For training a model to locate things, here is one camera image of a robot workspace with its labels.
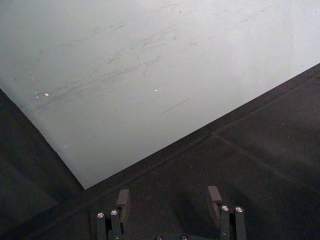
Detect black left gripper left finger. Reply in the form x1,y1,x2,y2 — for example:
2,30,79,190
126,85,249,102
96,188,132,240

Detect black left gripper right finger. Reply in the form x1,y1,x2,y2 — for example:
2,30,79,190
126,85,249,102
207,185,247,240

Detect plain pale wall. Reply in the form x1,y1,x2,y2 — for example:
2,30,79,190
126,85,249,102
0,0,320,190

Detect black table cloth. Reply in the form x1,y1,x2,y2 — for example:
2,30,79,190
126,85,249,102
0,62,320,240

